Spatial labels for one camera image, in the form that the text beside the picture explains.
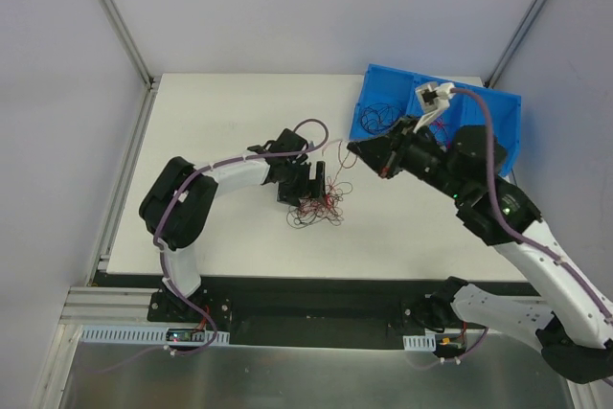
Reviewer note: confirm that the right white slotted cable duct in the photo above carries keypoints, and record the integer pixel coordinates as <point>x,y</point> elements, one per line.
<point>419,343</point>

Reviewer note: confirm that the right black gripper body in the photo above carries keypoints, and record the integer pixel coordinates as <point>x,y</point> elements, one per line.
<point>397,155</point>

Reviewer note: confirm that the aluminium front rail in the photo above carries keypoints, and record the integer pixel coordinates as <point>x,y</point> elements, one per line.
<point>106,305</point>

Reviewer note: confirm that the left white slotted cable duct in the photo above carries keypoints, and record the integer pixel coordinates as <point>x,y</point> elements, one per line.
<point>160,336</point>

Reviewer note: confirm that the left aluminium frame post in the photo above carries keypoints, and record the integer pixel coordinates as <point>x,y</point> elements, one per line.
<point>123,34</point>

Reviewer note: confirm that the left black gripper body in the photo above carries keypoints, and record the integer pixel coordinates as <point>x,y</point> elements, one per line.
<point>301,186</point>

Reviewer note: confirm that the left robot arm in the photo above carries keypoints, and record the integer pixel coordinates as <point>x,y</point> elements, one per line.
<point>177,206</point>

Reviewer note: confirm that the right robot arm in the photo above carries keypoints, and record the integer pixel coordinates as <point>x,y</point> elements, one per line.
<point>572,331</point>

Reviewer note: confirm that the aluminium frame post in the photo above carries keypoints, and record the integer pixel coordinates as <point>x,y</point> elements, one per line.
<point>519,35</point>
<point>123,34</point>

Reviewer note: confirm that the white slotted cable duct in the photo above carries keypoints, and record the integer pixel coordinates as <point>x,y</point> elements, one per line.
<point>160,336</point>
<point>419,343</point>

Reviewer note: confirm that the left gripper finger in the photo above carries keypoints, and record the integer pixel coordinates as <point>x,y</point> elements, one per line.
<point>289,198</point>
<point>317,185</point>

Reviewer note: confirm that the right aluminium frame post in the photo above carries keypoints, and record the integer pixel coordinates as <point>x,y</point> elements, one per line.
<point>519,35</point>

